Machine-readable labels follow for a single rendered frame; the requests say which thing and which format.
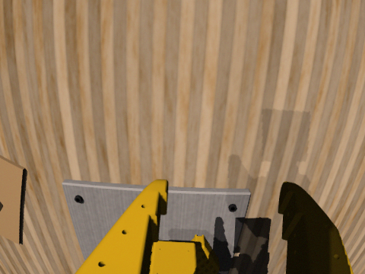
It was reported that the tan flat mat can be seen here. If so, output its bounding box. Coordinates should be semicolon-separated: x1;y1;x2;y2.
0;155;25;244

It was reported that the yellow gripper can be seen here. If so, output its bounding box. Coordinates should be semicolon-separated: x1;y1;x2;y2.
75;180;354;274

